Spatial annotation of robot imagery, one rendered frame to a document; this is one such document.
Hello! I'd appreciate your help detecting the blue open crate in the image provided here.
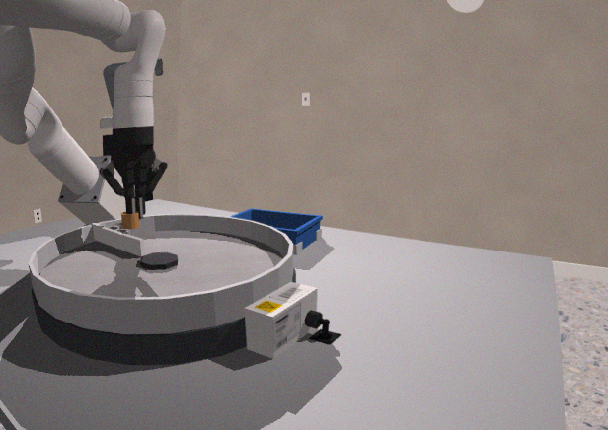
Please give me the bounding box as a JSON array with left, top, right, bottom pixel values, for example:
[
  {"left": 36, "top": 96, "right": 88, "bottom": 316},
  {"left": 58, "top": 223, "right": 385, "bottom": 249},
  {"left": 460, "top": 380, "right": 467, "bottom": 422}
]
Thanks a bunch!
[{"left": 230, "top": 208, "right": 323, "bottom": 254}]

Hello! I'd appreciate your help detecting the bronze bushing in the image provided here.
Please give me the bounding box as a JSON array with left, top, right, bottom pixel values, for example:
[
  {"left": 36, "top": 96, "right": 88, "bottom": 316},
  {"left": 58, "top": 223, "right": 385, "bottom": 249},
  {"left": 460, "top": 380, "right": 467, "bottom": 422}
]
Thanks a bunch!
[{"left": 121, "top": 211, "right": 139, "bottom": 229}]

